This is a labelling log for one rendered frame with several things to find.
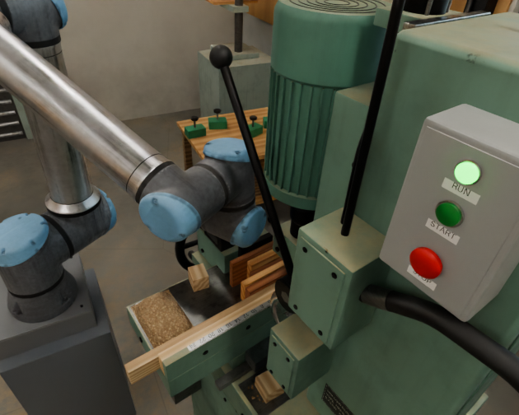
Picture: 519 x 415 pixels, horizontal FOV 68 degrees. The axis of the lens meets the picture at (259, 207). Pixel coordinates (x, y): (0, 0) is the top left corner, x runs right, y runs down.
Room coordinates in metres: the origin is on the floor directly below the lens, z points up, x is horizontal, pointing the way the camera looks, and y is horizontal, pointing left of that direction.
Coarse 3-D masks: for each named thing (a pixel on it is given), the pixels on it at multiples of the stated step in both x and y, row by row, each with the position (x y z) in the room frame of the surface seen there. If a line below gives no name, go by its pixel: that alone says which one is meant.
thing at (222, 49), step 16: (224, 48) 0.58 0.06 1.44; (224, 64) 0.57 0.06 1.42; (224, 80) 0.57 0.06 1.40; (240, 112) 0.54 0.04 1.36; (240, 128) 0.54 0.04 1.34; (256, 160) 0.51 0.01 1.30; (256, 176) 0.50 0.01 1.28; (272, 208) 0.47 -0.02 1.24; (272, 224) 0.46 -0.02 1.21; (288, 256) 0.44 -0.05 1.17; (288, 272) 0.42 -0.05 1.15; (288, 288) 0.39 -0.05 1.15
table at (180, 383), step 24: (216, 264) 0.67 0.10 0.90; (168, 288) 0.58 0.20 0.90; (192, 288) 0.59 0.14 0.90; (216, 288) 0.59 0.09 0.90; (240, 288) 0.60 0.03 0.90; (192, 312) 0.52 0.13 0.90; (216, 312) 0.52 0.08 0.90; (144, 336) 0.46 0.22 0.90; (264, 336) 0.50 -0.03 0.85; (216, 360) 0.43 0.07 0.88; (168, 384) 0.36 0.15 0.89; (192, 384) 0.39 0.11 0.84
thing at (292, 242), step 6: (288, 222) 0.64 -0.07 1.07; (282, 228) 0.62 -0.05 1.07; (288, 228) 0.62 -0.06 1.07; (288, 234) 0.61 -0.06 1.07; (276, 240) 0.62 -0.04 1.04; (288, 240) 0.59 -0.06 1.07; (294, 240) 0.59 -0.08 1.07; (276, 246) 0.61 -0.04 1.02; (288, 246) 0.59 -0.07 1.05; (294, 246) 0.57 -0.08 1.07; (276, 252) 0.61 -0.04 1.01; (294, 252) 0.57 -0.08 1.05; (294, 258) 0.57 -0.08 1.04
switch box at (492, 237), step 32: (448, 128) 0.28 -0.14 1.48; (480, 128) 0.27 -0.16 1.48; (512, 128) 0.28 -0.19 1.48; (416, 160) 0.29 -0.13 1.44; (448, 160) 0.27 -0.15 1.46; (480, 160) 0.25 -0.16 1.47; (512, 160) 0.24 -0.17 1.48; (416, 192) 0.28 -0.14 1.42; (448, 192) 0.26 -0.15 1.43; (480, 192) 0.24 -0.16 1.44; (512, 192) 0.23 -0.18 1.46; (416, 224) 0.27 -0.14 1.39; (480, 224) 0.23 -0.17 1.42; (512, 224) 0.22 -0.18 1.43; (384, 256) 0.29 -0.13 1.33; (448, 256) 0.24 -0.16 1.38; (480, 256) 0.22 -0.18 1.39; (512, 256) 0.23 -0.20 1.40; (448, 288) 0.23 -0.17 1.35; (480, 288) 0.22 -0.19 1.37
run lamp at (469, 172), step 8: (464, 160) 0.26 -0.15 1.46; (472, 160) 0.25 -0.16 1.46; (456, 168) 0.25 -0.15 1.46; (464, 168) 0.25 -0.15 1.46; (472, 168) 0.25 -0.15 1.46; (480, 168) 0.25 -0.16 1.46; (456, 176) 0.25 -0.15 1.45; (464, 176) 0.25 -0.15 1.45; (472, 176) 0.24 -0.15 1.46; (480, 176) 0.24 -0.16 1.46; (472, 184) 0.25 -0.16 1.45
